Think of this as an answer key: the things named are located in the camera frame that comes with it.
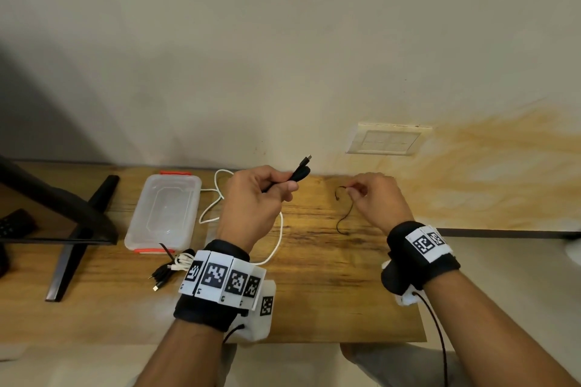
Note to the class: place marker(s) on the beige wall plate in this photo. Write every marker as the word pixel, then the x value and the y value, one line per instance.
pixel 388 139

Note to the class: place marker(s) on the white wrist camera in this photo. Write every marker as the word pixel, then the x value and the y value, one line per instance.
pixel 408 298
pixel 265 327

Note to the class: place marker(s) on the black television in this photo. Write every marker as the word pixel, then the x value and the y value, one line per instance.
pixel 68 210

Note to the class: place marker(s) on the person's left hand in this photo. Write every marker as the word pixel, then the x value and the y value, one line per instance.
pixel 249 210

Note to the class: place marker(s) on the person's right hand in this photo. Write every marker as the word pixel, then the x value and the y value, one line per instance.
pixel 381 200

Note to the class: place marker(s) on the person's right forearm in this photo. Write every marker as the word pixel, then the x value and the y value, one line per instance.
pixel 490 337

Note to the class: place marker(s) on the transparent plastic box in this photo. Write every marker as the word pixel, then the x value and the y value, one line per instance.
pixel 163 212

